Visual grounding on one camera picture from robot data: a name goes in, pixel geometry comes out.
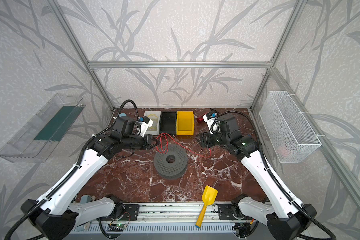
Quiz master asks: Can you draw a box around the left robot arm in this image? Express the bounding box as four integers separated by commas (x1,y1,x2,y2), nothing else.
5,115,158,240

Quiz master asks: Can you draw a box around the black plastic bin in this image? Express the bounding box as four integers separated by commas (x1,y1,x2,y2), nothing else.
159,112,177,135

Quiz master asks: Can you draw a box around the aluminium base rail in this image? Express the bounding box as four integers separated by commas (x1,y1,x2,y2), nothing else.
68,201,304,235

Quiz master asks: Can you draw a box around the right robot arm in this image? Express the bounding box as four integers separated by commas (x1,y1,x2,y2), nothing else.
197,111,336,240

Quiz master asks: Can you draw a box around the white plastic bin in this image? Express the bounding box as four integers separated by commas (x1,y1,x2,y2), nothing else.
144,111,162,136

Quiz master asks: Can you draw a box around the white wire basket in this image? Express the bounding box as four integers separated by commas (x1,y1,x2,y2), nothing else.
260,91,322,164

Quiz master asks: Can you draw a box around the yellow cable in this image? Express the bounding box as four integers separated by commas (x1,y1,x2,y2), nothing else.
146,113,159,130

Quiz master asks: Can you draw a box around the yellow toy shovel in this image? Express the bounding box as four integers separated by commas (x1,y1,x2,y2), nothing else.
195,186,218,229

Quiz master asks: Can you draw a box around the yellow plastic bin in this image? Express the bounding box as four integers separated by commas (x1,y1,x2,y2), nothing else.
176,111,195,136

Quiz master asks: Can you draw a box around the grey cable spool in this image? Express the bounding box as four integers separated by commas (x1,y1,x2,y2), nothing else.
154,145,188,180

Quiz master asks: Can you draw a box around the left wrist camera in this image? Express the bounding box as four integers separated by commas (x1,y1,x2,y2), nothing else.
138,116,154,137

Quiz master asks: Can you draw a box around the red cable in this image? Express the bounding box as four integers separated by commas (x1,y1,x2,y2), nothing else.
154,132,213,159

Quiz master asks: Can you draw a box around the pink object in basket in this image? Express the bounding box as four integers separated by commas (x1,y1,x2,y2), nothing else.
277,145,292,159

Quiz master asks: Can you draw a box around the clear plastic wall tray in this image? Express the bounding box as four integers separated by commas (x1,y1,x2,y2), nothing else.
0,94,86,163

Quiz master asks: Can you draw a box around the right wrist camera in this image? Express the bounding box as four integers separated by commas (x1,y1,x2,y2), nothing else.
203,112,220,134

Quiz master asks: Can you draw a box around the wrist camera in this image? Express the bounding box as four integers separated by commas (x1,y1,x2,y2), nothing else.
203,112,220,134
138,116,154,137

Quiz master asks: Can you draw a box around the red black spray bottle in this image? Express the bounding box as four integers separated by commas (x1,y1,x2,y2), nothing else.
197,108,219,123

